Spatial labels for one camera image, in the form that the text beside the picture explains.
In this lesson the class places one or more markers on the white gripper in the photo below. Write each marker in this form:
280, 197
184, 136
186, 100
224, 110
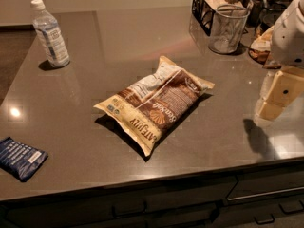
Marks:
289, 43

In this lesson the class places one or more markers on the blue snack bag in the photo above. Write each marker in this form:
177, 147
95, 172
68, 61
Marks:
19, 159

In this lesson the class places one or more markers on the cabinet drawer with handle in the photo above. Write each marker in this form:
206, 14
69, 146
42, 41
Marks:
263, 185

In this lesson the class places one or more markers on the black wire organizer basket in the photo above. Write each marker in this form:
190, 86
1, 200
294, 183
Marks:
204, 10

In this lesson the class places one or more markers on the clear plastic water bottle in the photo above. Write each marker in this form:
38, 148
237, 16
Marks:
49, 34

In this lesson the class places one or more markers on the dark cabinet drawer front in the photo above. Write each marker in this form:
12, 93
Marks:
146, 205

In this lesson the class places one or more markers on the snack packet behind gripper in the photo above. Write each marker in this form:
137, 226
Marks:
260, 49

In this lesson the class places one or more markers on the brown chip bag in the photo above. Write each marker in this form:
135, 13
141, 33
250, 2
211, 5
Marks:
147, 109

